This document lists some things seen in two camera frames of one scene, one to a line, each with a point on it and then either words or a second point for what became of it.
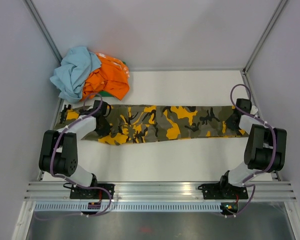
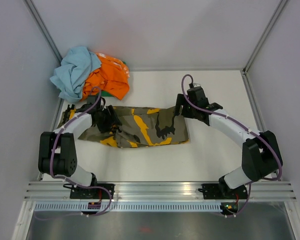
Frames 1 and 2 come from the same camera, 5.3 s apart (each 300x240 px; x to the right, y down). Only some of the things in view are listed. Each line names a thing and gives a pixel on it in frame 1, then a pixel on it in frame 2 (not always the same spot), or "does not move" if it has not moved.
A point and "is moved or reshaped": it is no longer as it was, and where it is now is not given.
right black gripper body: [231, 125] -> [188, 110]
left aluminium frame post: [43, 29] does not move
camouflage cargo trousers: [137, 123] is moved or reshaped
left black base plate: [77, 192] does not move
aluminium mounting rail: [154, 191] does not move
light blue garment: [70, 77] does not move
